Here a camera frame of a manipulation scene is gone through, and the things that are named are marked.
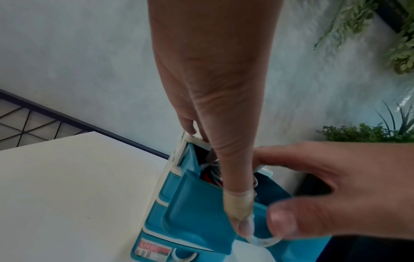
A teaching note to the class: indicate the blue and white drawer cabinet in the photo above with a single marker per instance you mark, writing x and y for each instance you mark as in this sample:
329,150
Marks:
194,212

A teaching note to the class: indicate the tan finger bandage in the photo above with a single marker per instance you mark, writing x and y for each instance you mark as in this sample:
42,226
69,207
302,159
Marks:
239,202

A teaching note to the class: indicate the pale green trailing plant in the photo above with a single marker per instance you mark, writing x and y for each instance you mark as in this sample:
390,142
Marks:
352,18

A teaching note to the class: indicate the white table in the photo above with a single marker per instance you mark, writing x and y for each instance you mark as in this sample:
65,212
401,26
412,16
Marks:
71,199

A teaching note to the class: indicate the person's left hand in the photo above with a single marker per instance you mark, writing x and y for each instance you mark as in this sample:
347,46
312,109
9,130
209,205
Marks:
213,76

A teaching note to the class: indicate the purple metal mesh fence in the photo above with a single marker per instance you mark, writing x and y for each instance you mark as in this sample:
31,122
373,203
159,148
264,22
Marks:
64,116

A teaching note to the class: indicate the person's right hand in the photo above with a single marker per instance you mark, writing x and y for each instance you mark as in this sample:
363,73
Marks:
362,184

